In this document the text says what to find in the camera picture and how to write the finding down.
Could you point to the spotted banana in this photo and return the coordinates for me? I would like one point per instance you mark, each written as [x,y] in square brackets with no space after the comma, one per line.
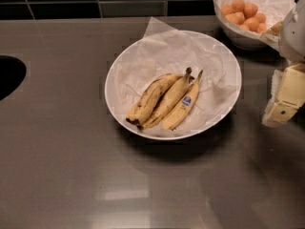
[143,108]

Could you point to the white paper liner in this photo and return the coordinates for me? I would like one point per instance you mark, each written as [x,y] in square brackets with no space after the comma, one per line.
[178,54]

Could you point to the large white bowl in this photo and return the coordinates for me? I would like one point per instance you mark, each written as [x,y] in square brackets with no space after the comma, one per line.
[222,80]

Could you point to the right banana with sticker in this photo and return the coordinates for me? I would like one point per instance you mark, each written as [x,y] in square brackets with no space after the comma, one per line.
[183,107]

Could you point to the middle yellow banana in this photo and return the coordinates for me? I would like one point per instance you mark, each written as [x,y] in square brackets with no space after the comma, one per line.
[168,101]

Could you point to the pile of small oranges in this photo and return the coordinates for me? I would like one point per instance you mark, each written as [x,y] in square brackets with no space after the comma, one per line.
[245,15]

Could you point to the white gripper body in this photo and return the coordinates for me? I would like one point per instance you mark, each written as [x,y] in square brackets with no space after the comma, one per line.
[294,35]

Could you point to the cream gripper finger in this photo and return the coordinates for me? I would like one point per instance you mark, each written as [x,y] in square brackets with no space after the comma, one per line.
[288,95]

